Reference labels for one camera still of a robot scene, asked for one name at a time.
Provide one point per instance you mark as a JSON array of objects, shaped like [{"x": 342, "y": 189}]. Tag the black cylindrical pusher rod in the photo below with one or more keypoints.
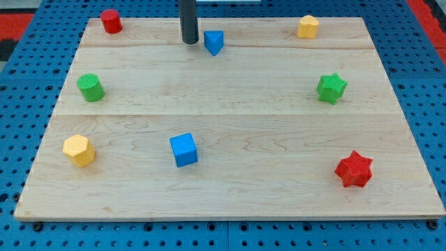
[{"x": 188, "y": 21}]

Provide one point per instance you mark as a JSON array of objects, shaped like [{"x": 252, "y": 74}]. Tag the blue triangle block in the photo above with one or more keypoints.
[{"x": 214, "y": 41}]

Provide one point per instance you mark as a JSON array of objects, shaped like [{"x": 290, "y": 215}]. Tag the green star block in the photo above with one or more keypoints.
[{"x": 330, "y": 88}]

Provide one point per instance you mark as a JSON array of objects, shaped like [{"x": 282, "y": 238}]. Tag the red star block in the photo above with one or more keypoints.
[{"x": 354, "y": 170}]

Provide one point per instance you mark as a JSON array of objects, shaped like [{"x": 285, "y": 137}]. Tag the red cylinder block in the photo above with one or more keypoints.
[{"x": 111, "y": 21}]

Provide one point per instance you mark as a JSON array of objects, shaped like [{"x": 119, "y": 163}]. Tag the wooden board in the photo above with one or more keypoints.
[{"x": 267, "y": 148}]

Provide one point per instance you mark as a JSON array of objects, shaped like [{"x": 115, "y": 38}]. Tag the green cylinder block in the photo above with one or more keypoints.
[{"x": 90, "y": 87}]

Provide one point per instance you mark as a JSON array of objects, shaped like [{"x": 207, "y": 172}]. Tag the yellow heart block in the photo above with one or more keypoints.
[{"x": 308, "y": 27}]

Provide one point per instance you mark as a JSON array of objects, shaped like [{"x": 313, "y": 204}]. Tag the blue cube block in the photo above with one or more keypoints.
[{"x": 184, "y": 149}]

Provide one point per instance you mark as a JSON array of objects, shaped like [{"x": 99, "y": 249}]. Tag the yellow hexagon block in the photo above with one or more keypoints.
[{"x": 79, "y": 150}]

